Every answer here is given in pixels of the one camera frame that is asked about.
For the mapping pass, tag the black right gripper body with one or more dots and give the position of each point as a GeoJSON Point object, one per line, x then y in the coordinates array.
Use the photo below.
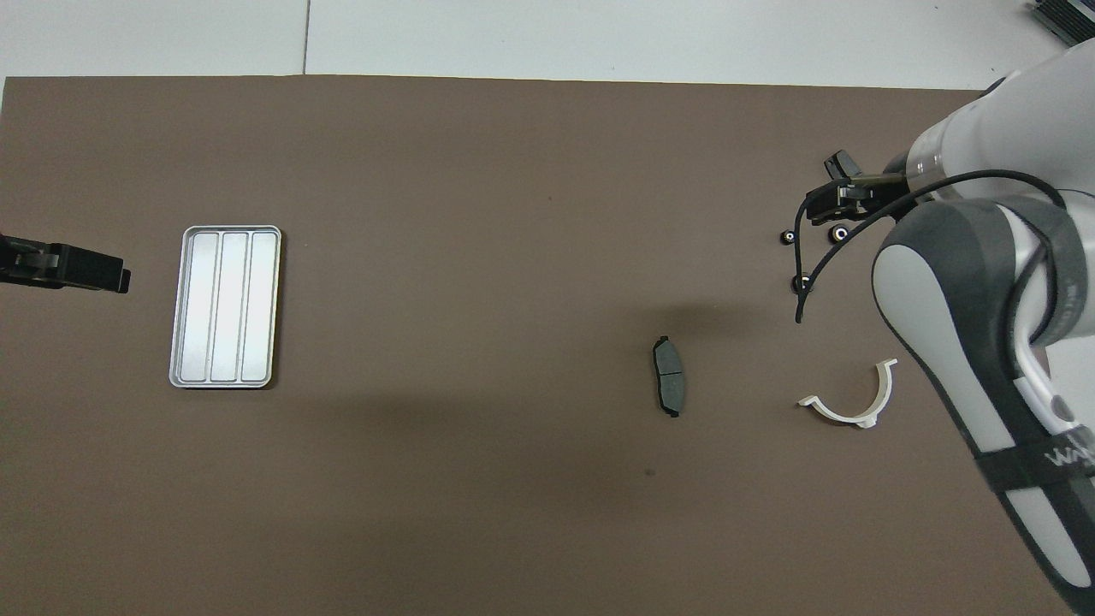
{"type": "Point", "coordinates": [873, 197]}

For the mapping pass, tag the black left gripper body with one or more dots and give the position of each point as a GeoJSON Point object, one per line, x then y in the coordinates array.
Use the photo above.
{"type": "Point", "coordinates": [30, 263]}

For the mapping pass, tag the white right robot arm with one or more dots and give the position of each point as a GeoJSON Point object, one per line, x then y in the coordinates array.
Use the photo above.
{"type": "Point", "coordinates": [941, 291]}

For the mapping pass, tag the silver metal tray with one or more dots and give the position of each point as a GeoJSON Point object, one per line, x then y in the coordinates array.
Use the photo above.
{"type": "Point", "coordinates": [227, 308]}

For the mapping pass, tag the short grey brake pad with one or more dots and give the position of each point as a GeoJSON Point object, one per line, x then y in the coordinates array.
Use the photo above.
{"type": "Point", "coordinates": [843, 162]}

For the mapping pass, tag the long grey brake pad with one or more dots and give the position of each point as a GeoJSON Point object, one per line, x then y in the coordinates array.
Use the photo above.
{"type": "Point", "coordinates": [669, 376]}

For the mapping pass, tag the grey ribbed device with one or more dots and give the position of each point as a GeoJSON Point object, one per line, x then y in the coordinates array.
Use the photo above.
{"type": "Point", "coordinates": [1069, 21]}

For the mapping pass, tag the brown table mat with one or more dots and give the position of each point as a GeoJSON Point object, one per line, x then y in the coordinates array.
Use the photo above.
{"type": "Point", "coordinates": [513, 214]}

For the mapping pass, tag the white curved plastic bracket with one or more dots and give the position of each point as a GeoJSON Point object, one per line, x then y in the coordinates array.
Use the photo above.
{"type": "Point", "coordinates": [882, 395]}

